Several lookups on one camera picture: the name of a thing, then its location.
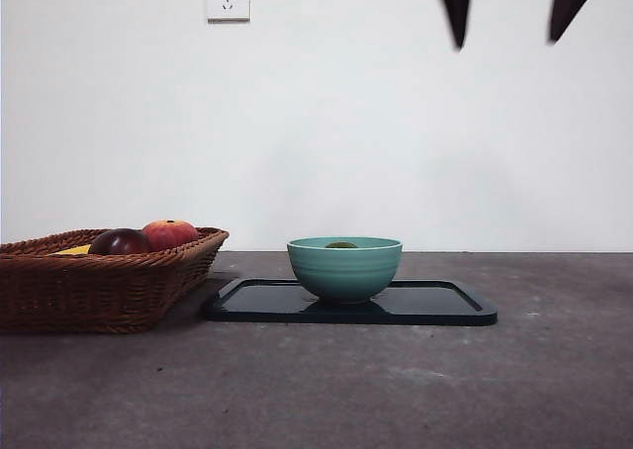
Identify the brown wicker basket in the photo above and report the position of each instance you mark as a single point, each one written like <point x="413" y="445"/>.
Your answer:
<point x="89" y="291"/>

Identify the yellow fruit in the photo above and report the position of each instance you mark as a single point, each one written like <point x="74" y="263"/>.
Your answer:
<point x="74" y="250"/>

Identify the green avocado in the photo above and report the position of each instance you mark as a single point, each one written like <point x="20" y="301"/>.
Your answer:
<point x="340" y="244"/>

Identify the red peach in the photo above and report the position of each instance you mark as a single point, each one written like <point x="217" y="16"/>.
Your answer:
<point x="170" y="234"/>

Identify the teal ceramic bowl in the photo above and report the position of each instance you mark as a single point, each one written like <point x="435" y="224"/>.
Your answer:
<point x="343" y="276"/>

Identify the dark purple plum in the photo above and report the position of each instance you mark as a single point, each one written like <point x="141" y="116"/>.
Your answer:
<point x="120" y="242"/>

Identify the black rectangular tray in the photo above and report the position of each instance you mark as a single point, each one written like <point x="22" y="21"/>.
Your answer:
<point x="435" y="303"/>

